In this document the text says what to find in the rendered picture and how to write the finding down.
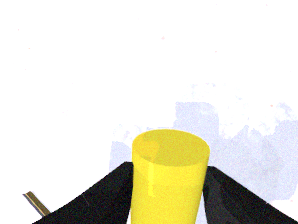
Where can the yellow cylinder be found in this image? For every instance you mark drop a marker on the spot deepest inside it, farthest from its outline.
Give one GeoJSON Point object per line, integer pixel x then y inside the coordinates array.
{"type": "Point", "coordinates": [169, 167]}

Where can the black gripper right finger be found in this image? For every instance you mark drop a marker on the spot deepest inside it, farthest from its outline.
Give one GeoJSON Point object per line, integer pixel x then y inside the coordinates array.
{"type": "Point", "coordinates": [228, 202]}

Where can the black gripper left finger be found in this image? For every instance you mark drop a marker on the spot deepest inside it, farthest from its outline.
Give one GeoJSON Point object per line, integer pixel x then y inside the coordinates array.
{"type": "Point", "coordinates": [106, 202]}

